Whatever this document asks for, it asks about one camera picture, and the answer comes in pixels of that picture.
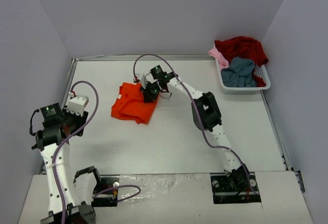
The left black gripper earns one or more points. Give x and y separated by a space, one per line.
77 122

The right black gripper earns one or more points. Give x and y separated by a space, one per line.
148 95

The orange t shirt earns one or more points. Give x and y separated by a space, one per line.
130 104

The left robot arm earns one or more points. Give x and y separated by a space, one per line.
59 126

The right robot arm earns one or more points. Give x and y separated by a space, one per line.
206 116

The white foam front board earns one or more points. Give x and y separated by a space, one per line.
187 198

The pink t shirt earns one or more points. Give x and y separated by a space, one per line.
223 63

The teal t shirt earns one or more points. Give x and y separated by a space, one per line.
239 74

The dark red t shirt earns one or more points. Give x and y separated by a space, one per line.
243 48

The white plastic laundry basket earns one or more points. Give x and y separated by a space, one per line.
259 71

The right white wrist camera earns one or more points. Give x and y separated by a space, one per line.
142 79

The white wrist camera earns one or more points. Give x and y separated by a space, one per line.
76 104
142 79

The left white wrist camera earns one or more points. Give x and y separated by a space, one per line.
76 104

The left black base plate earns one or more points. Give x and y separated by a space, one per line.
109 198

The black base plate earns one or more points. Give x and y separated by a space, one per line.
109 198
223 193

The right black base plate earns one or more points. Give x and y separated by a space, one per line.
223 193

